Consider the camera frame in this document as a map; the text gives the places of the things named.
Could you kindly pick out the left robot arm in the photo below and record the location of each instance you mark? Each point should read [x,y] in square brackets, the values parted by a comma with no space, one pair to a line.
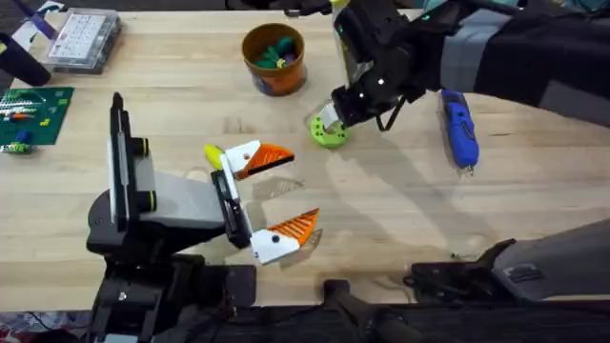
[124,238]

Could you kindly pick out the left wrist upright plate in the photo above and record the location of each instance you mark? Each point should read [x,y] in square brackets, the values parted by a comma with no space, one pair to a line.
[119,162]

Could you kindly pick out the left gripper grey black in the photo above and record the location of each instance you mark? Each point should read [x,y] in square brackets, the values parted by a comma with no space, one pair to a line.
[186,202]

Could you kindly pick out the green disc with holes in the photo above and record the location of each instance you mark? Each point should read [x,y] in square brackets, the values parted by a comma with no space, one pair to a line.
[329,139]

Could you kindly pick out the green board with blocks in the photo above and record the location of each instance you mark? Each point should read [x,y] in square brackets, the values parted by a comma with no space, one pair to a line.
[43,114]

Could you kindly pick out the dark cylindrical object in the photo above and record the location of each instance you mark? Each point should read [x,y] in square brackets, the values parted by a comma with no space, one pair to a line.
[21,62]

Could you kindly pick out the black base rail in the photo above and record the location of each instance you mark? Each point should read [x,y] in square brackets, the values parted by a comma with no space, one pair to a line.
[476,324]

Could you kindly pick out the orange tub with toys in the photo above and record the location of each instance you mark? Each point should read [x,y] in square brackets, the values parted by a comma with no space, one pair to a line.
[281,78]

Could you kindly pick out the blue electric screwdriver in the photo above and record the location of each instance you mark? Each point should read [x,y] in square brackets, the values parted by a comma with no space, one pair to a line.
[460,128]

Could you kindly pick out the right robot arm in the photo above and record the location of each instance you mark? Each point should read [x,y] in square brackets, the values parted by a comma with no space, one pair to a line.
[548,47]

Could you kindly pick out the clear plastic parts box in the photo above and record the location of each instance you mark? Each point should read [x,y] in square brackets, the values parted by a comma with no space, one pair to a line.
[83,40]

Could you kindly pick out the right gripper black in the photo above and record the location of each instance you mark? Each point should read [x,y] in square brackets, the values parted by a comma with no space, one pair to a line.
[395,57]

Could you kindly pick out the white packet with purple strip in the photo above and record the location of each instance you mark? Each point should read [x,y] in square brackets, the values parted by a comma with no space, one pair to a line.
[35,21]

